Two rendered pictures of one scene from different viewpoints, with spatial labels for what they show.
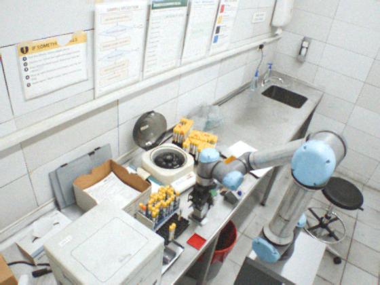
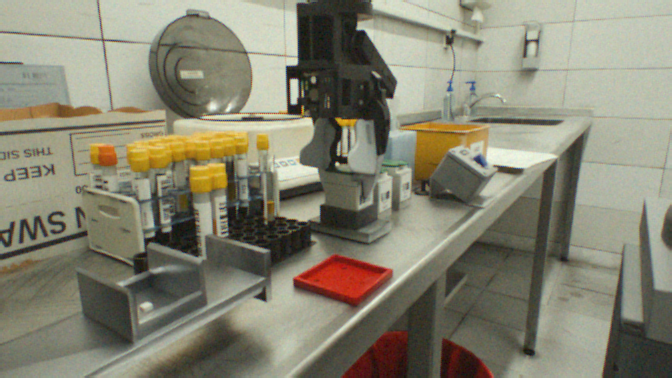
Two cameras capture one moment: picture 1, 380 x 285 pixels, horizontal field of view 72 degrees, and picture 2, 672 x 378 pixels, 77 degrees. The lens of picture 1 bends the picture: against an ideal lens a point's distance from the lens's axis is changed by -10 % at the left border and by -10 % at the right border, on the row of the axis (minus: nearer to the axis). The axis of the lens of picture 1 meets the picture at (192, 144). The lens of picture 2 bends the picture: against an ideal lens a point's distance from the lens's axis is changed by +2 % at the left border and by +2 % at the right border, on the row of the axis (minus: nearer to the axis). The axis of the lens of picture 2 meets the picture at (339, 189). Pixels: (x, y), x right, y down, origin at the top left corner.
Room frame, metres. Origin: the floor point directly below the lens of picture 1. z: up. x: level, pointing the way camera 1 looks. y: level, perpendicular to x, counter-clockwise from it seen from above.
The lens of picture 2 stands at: (0.43, -0.10, 1.05)
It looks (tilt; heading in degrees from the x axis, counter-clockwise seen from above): 14 degrees down; 4
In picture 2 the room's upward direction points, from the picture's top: straight up
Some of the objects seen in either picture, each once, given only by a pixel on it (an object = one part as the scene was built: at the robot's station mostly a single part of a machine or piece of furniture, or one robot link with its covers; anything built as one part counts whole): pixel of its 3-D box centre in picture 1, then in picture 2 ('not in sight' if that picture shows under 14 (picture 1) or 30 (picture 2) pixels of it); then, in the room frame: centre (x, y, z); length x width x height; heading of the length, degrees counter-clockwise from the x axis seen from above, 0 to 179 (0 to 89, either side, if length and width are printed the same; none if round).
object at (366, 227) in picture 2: (199, 216); (349, 217); (0.94, -0.08, 0.89); 0.09 x 0.05 x 0.04; 59
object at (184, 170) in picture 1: (169, 167); (259, 148); (1.22, 0.10, 0.94); 0.30 x 0.24 x 0.12; 52
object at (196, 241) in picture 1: (196, 241); (344, 277); (0.80, -0.08, 0.88); 0.07 x 0.07 x 0.01; 61
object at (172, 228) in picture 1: (172, 222); (229, 209); (0.84, 0.04, 0.93); 0.17 x 0.09 x 0.11; 151
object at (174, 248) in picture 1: (163, 259); (109, 316); (0.65, 0.05, 0.92); 0.21 x 0.07 x 0.05; 151
